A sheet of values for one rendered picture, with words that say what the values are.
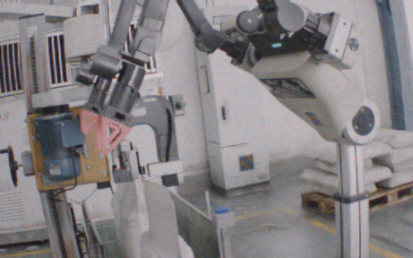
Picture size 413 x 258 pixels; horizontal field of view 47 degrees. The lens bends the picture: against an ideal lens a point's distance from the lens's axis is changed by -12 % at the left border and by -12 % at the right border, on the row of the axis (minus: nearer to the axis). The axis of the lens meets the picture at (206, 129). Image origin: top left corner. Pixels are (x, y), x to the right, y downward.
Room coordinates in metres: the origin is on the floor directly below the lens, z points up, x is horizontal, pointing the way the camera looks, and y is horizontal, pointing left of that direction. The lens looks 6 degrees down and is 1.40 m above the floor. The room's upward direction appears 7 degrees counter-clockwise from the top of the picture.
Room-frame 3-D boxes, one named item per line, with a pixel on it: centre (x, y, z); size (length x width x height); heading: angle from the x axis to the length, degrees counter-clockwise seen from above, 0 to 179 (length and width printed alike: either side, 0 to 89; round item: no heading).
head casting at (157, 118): (2.25, 0.28, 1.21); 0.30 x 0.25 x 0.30; 17
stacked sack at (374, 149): (4.52, -1.35, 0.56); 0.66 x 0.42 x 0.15; 107
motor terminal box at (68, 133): (1.80, 0.48, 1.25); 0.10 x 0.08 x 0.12; 132
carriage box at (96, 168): (2.12, 0.60, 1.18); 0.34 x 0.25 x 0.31; 107
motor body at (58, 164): (1.88, 0.55, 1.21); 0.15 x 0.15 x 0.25
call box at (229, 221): (2.08, -0.02, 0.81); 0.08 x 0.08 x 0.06; 17
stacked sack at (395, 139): (4.93, -1.86, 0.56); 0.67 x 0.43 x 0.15; 17
